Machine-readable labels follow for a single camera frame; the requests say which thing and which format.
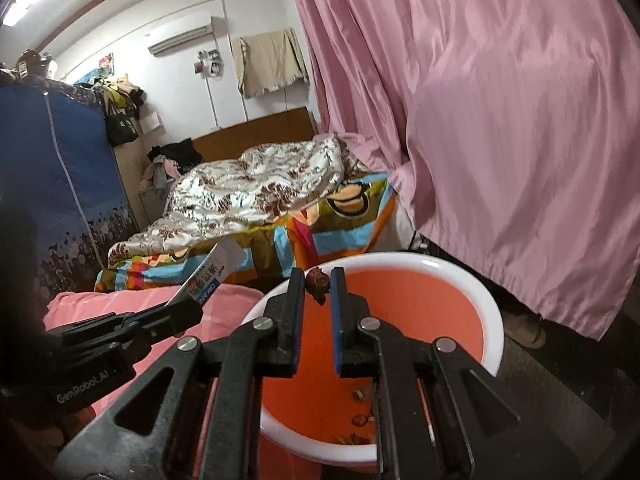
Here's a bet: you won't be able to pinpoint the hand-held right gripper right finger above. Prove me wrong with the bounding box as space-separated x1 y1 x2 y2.
330 267 523 480

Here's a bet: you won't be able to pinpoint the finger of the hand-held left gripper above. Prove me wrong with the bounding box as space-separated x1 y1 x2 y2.
117 301 204 348

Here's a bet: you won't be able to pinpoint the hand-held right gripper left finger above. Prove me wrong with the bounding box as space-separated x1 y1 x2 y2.
60 267 307 480

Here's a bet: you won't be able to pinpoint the brown snack wrapper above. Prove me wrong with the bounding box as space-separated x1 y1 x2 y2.
306 267 332 306

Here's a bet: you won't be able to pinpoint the white blue ointment tube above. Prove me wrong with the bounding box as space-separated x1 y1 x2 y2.
165 239 246 308

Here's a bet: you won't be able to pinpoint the orange bucket with white rim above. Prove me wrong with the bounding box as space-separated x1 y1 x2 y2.
239 252 502 466

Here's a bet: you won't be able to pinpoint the beige nightstand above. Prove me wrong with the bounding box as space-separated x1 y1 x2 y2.
137 187 173 226

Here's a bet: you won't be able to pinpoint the pink grey clothes pile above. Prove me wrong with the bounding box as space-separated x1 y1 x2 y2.
142 155 181 198

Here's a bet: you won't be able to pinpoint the floral white brown quilt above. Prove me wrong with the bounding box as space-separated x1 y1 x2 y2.
107 132 373 266

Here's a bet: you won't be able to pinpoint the black clothes pile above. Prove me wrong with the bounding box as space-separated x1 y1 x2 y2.
148 138 203 171

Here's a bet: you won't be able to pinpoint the brown slipper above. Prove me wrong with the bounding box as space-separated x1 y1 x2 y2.
502 310 547 348

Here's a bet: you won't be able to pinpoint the blue fabric wardrobe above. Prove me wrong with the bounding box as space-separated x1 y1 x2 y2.
0 77 141 293

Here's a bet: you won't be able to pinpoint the black hanging bag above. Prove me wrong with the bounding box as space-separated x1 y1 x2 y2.
106 105 140 147

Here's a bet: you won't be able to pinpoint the wooden bed headboard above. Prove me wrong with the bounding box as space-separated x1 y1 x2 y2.
192 106 316 163

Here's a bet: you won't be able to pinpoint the yellow hanging clothes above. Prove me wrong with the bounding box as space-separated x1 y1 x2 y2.
97 76 146 111

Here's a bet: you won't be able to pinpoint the pink curtain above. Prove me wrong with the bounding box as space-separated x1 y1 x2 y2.
285 0 633 341

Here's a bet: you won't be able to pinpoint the beige hanging towel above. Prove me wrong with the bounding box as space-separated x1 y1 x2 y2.
231 27 311 100

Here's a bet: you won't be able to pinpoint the white air conditioner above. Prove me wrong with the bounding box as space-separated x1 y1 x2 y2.
147 16 213 56

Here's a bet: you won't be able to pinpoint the brown white cap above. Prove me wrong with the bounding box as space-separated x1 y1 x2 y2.
15 50 53 81

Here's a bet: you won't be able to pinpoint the white wall conduit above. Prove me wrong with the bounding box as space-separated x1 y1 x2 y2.
206 77 221 128

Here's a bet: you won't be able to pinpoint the wall photo cluster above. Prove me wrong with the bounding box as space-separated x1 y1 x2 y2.
194 49 223 80

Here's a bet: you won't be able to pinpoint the colourful wall poster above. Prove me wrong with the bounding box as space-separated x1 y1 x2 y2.
75 54 117 86

